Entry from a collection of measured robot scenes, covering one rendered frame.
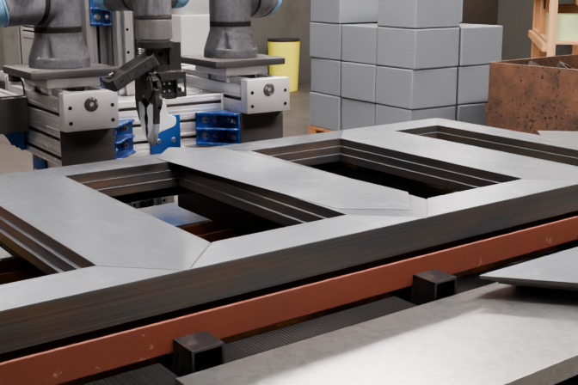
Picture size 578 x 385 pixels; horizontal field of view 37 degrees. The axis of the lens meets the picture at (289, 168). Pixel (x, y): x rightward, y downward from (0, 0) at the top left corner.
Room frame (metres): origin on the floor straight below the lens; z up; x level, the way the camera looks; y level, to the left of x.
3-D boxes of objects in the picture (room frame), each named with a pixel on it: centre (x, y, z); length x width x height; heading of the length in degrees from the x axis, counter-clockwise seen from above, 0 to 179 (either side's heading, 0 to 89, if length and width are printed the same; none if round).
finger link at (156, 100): (1.75, 0.27, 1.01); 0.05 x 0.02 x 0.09; 37
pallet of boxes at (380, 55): (6.43, -0.83, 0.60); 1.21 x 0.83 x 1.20; 33
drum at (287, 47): (10.10, 0.06, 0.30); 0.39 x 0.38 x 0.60; 34
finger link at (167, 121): (1.77, 0.26, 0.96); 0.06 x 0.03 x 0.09; 127
